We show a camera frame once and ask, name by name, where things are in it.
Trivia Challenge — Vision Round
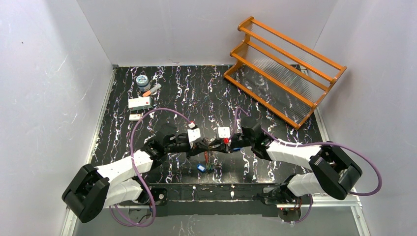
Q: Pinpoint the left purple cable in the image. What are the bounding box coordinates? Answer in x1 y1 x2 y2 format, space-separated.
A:
108 107 196 228

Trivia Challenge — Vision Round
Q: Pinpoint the aluminium rail frame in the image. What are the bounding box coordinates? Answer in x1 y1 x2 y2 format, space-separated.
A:
61 183 370 236

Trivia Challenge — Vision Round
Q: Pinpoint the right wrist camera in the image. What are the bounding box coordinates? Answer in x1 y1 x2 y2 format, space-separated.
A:
216 127 231 145

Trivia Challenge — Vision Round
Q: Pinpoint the small white flat box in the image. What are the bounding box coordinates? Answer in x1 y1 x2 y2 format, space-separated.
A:
129 114 143 121

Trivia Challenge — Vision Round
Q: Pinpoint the orange and white tube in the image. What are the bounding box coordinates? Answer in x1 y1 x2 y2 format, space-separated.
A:
142 84 162 97

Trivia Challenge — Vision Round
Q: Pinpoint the keyring with coloured key tags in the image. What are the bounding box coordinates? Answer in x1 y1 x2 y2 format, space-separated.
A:
196 151 222 174

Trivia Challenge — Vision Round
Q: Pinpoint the white medicine box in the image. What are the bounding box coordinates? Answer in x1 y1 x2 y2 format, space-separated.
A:
128 97 152 111

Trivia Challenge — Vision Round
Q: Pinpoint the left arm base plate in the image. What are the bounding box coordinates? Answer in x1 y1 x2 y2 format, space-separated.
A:
137 187 168 206

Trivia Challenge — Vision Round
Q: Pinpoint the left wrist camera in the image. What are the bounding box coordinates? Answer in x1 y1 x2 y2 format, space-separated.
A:
187 121 202 146

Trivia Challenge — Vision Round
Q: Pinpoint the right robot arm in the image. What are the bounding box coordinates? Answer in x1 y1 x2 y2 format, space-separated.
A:
208 117 362 202

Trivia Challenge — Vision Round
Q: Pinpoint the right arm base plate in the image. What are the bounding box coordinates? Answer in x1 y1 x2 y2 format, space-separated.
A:
253 187 314 208

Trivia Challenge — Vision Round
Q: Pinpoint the orange wooden shelf rack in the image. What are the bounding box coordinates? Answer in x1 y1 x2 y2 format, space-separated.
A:
224 16 347 129

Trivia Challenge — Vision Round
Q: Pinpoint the round blue-white jar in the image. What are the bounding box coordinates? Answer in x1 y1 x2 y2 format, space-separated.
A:
135 74 150 92

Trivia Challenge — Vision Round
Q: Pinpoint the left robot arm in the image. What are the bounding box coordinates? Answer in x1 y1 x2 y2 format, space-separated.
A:
61 124 209 223

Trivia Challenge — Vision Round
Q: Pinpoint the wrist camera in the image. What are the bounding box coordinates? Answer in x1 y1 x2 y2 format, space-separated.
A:
187 121 202 146
216 127 231 145

